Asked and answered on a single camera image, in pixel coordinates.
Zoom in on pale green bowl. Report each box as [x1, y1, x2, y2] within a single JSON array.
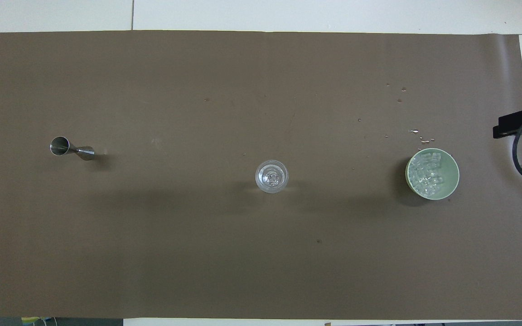
[[405, 148, 460, 201]]

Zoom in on clear ice cubes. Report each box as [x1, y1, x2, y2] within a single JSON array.
[[408, 151, 448, 198]]

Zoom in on steel double jigger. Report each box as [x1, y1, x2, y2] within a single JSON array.
[[49, 136, 96, 161]]

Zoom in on clear drinking glass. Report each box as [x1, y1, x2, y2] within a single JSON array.
[[255, 159, 289, 194]]

